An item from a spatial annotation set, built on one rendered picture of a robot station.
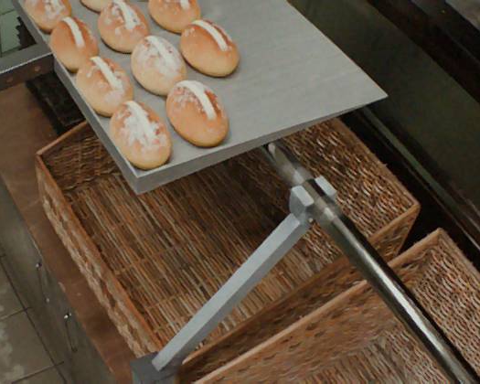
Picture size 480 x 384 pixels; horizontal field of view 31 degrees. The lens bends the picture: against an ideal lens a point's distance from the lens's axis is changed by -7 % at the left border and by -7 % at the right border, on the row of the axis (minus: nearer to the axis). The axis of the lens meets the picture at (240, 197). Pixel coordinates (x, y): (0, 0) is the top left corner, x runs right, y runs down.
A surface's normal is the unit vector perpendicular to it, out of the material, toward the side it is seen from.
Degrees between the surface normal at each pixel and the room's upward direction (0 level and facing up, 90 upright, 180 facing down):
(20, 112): 0
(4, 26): 90
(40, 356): 0
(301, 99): 0
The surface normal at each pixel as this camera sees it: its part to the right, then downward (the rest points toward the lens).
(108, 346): 0.05, -0.67
